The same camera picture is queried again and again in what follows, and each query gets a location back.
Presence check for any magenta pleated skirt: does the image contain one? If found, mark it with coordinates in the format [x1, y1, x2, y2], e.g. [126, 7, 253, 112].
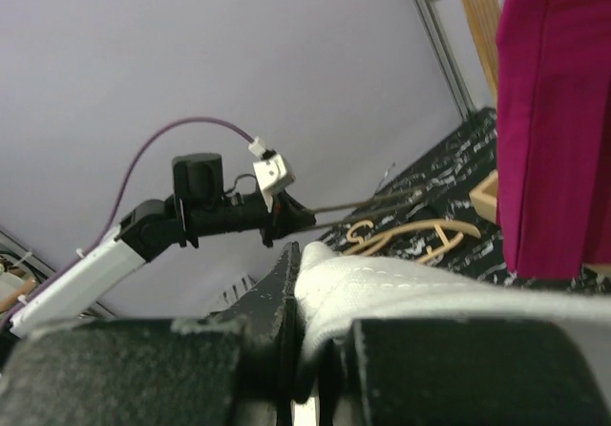
[496, 0, 610, 280]

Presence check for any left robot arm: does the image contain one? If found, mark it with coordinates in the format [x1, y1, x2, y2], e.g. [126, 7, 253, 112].
[1, 153, 316, 337]

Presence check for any white skirt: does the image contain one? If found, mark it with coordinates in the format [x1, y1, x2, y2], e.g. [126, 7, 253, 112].
[288, 242, 611, 426]

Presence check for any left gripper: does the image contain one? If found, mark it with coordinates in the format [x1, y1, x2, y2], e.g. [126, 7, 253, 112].
[260, 191, 316, 248]

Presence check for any wooden clothes rack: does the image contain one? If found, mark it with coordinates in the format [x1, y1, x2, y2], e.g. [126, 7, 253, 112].
[451, 0, 507, 222]

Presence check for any wooden hanger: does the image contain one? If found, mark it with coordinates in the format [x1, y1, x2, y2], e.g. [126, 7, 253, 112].
[341, 219, 482, 265]

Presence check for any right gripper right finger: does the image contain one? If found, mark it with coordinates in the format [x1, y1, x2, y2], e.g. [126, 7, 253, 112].
[333, 319, 610, 425]

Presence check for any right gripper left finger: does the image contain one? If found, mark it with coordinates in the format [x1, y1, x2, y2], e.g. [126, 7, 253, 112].
[1, 243, 301, 425]

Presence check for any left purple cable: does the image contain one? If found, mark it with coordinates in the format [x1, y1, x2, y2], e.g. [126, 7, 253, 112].
[0, 116, 254, 327]

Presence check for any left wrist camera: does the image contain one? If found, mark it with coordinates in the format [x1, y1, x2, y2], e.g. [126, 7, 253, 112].
[248, 137, 295, 211]

